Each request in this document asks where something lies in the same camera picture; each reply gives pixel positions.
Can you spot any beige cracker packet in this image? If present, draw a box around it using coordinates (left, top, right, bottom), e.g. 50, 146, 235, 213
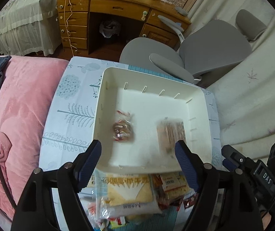
157, 117, 187, 155

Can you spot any large yellow noodle pack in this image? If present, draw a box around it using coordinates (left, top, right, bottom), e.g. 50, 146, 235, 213
94, 169, 162, 219

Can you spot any red white snack packet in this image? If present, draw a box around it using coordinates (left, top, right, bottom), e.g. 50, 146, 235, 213
89, 201, 129, 231

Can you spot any dark red foil packet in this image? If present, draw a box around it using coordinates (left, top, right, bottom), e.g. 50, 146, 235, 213
183, 193, 198, 211

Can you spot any clear bag of nuts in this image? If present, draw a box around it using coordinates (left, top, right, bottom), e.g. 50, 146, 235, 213
112, 110, 134, 142

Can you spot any LiPO biscuit packet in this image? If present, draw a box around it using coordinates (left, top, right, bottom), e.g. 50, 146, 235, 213
152, 172, 184, 192

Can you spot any clear pack pale pastry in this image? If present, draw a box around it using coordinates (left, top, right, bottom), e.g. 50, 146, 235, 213
156, 172, 192, 208

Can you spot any white plastic storage bin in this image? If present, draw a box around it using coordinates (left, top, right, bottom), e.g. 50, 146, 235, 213
93, 67, 212, 174

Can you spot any white floral curtain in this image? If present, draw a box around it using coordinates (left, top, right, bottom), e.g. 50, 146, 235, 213
189, 0, 275, 160

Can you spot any pink bed blanket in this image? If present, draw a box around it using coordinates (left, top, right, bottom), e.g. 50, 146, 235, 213
0, 55, 70, 222

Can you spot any grey office chair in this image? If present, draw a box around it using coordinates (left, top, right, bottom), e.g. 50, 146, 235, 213
120, 9, 267, 84

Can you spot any wooden desk with drawers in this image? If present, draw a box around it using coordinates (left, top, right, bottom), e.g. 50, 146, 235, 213
57, 0, 191, 61

